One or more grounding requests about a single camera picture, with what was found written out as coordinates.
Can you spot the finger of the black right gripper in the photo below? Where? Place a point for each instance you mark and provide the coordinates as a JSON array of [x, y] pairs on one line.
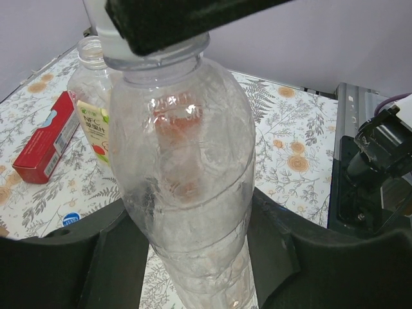
[[151, 26]]

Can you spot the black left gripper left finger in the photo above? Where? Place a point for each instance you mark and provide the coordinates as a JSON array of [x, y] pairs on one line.
[[96, 262]]

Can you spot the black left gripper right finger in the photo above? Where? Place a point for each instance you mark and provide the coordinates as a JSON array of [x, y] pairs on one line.
[[298, 264]]

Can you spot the white cap of bottle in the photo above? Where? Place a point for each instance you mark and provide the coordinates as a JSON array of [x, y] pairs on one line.
[[107, 35]]

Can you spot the white blue-print bottle cap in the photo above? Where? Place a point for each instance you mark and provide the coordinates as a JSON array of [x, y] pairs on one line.
[[70, 218]]

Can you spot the clear plastic bottle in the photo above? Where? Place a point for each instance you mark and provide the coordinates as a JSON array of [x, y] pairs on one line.
[[90, 89]]

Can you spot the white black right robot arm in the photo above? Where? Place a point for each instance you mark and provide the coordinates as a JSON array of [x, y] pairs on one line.
[[377, 153]]

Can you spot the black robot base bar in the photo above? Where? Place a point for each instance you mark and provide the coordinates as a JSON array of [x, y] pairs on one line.
[[354, 211]]

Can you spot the red toothpaste box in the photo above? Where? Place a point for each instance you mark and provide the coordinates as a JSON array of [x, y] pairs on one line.
[[40, 156]]

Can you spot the aluminium table edge rail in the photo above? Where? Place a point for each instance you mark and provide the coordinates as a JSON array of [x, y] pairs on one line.
[[355, 106]]

